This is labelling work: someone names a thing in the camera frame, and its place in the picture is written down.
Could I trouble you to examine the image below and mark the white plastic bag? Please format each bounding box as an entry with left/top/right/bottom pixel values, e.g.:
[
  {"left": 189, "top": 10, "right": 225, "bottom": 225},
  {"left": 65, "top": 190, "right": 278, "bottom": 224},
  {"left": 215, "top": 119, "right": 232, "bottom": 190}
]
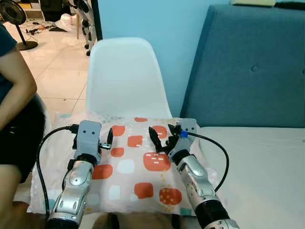
[{"left": 55, "top": 13, "right": 78, "bottom": 32}]

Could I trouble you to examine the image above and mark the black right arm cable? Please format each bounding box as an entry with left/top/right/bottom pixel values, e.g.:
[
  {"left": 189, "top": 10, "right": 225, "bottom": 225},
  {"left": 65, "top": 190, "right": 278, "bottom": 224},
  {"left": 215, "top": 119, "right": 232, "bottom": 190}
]
[{"left": 180, "top": 131, "right": 230, "bottom": 193}]

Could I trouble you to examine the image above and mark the light grey sofa seat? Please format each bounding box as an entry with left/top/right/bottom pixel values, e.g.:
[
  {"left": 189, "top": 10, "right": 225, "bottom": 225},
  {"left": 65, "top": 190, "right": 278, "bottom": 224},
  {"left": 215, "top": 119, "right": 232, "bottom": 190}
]
[{"left": 196, "top": 125, "right": 305, "bottom": 229}]

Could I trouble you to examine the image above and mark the blue fabric sofa backrest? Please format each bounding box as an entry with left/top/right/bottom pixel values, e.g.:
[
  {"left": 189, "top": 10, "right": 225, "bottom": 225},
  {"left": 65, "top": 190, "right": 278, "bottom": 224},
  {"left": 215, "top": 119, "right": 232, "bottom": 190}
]
[{"left": 180, "top": 4, "right": 305, "bottom": 128}]

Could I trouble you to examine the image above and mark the person in dark blue shirt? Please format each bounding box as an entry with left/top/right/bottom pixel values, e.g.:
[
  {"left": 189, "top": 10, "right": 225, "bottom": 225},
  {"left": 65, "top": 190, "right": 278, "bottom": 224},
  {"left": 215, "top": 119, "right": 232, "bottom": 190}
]
[{"left": 0, "top": 23, "right": 48, "bottom": 229}]

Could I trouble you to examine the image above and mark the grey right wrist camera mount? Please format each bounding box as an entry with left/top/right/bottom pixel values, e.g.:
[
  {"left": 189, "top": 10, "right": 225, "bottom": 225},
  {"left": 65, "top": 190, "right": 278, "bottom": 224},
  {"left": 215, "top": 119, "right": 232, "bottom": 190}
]
[{"left": 179, "top": 118, "right": 200, "bottom": 145}]

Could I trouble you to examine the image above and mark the soft pillow with printed cover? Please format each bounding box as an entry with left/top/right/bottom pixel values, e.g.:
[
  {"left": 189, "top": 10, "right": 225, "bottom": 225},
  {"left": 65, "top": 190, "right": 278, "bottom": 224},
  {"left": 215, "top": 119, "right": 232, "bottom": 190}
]
[{"left": 28, "top": 112, "right": 221, "bottom": 216}]

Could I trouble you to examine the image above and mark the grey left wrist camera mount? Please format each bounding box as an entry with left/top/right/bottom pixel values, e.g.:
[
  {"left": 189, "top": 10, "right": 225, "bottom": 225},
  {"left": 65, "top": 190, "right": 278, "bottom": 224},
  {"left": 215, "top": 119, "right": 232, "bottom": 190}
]
[{"left": 76, "top": 120, "right": 102, "bottom": 157}]

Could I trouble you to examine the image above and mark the black standing fan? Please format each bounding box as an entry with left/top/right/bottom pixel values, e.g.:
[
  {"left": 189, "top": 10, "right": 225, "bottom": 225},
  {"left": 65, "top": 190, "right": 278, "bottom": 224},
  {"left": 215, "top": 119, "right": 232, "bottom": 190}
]
[{"left": 0, "top": 0, "right": 39, "bottom": 51}]

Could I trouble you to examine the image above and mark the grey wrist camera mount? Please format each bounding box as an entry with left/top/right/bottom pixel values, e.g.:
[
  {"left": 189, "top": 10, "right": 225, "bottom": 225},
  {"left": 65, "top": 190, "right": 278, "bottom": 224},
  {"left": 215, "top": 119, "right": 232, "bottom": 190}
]
[
  {"left": 179, "top": 118, "right": 200, "bottom": 145},
  {"left": 76, "top": 120, "right": 102, "bottom": 157}
]

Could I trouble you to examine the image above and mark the beige flat object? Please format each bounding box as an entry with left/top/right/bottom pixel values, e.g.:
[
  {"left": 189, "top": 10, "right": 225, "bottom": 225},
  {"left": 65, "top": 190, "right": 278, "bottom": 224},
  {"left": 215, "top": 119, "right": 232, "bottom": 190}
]
[{"left": 230, "top": 0, "right": 277, "bottom": 6}]

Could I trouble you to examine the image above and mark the white plastic chair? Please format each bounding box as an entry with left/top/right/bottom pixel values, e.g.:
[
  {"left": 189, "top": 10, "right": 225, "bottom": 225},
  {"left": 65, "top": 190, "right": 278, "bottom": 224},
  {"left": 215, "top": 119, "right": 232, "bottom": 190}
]
[{"left": 86, "top": 37, "right": 173, "bottom": 120}]

